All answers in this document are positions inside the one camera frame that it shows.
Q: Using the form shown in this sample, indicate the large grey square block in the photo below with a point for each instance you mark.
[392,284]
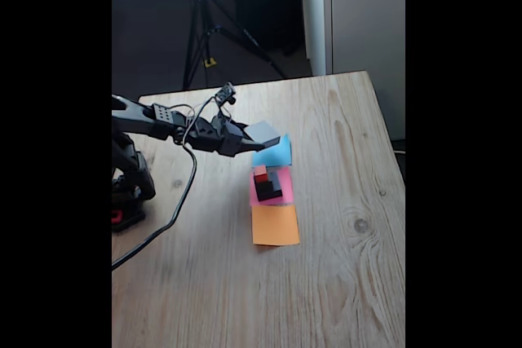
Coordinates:
[263,132]

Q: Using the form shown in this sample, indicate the small red cube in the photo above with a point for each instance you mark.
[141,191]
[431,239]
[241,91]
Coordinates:
[260,173]

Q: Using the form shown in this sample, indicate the small dark grey cube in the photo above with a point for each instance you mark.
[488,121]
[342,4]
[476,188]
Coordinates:
[264,187]

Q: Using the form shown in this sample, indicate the blue paper sheet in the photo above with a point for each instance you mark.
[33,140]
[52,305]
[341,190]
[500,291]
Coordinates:
[281,156]

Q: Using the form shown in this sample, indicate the pink paper sheet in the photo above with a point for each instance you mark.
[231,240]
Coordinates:
[287,185]

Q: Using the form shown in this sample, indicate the medium black square block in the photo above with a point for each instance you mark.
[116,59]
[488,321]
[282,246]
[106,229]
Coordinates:
[278,195]

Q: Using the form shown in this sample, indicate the yellow tag on tripod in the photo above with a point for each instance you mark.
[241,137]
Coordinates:
[210,62]

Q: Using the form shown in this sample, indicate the orange paper sheet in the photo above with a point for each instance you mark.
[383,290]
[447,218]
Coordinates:
[275,225]

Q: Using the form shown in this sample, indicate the black tripod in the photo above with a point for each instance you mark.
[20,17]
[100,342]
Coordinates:
[202,30]

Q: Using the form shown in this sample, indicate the red black table clamp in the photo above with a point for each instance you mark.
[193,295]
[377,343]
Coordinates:
[116,216]

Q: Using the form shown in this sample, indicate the white grey cabinet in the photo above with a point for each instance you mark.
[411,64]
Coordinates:
[367,18]

